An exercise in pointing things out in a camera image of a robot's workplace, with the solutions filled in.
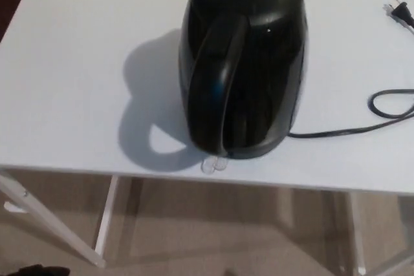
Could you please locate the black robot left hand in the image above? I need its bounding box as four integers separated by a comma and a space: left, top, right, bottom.
17, 264, 71, 276

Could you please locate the grey kettle base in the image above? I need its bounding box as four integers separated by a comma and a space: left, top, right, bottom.
223, 123, 294, 161

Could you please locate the black power cord with plug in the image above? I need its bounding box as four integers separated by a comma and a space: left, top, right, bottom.
289, 0, 414, 138

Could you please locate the black electric kettle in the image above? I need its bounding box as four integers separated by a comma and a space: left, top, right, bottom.
177, 0, 307, 160

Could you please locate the white metal table leg frame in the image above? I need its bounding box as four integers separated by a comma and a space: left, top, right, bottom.
0, 165, 121, 276
342, 188, 414, 276

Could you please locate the transparent kettle switch lever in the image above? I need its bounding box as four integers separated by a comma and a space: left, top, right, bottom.
199, 156, 229, 175

